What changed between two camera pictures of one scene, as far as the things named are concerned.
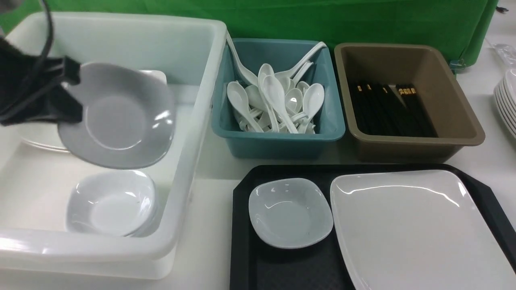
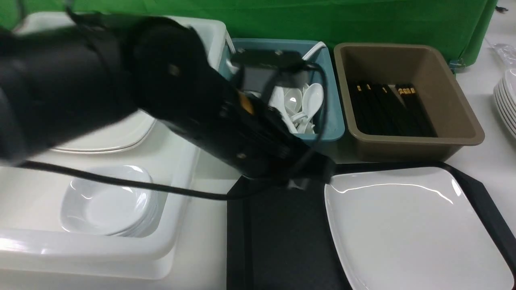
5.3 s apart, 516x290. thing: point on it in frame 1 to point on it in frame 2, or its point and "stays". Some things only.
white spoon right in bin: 313,98 stays
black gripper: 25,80 to 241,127
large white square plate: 418,230 stays
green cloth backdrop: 463,26 stays
